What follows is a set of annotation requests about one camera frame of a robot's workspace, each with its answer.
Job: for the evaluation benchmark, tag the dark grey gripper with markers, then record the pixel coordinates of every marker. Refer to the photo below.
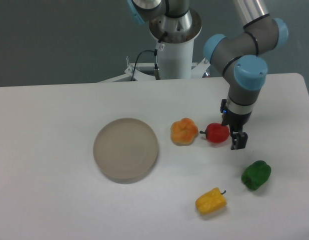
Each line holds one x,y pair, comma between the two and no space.
235,116

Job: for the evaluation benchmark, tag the yellow toy bell pepper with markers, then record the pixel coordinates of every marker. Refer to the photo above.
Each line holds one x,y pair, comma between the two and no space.
211,201

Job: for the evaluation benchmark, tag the green toy bell pepper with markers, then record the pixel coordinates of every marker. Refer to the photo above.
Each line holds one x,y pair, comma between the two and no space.
255,175

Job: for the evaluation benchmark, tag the round beige plate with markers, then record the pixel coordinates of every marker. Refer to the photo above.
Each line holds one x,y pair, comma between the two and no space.
125,150

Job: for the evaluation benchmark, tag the orange knotted bread roll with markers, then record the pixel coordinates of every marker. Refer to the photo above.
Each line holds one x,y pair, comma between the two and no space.
183,132

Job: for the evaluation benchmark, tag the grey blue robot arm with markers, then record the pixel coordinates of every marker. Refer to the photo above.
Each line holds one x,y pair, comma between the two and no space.
237,59

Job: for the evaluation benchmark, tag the red toy bell pepper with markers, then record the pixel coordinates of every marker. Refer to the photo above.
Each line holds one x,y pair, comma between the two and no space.
216,133

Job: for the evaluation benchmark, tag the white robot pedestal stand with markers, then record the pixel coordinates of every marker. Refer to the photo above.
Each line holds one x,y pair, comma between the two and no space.
173,51

